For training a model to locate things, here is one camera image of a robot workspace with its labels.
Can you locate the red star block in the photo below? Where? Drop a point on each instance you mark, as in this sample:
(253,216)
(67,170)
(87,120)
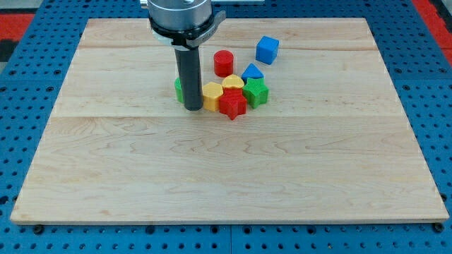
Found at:
(232,103)

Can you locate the green circle block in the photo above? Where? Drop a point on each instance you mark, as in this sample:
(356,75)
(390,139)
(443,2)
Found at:
(178,90)

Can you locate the red cylinder block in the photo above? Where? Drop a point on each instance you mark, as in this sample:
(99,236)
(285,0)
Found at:
(223,63)

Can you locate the yellow hexagon block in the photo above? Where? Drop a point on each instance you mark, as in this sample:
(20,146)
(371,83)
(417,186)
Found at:
(212,92)

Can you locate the yellow heart block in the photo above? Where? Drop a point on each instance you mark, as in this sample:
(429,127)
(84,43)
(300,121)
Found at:
(232,82)

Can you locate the blue cube block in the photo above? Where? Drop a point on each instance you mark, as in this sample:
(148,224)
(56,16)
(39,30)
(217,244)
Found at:
(267,50)

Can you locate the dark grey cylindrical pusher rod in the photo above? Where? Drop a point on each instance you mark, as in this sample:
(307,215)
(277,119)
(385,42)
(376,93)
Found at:
(189,70)

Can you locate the green star block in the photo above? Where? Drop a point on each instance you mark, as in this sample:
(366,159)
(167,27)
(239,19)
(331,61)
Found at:
(256,92)

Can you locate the light wooden board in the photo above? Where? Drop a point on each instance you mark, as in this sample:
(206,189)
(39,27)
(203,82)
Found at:
(332,145)

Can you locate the blue triangle block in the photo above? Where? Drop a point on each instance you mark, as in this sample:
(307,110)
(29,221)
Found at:
(251,71)

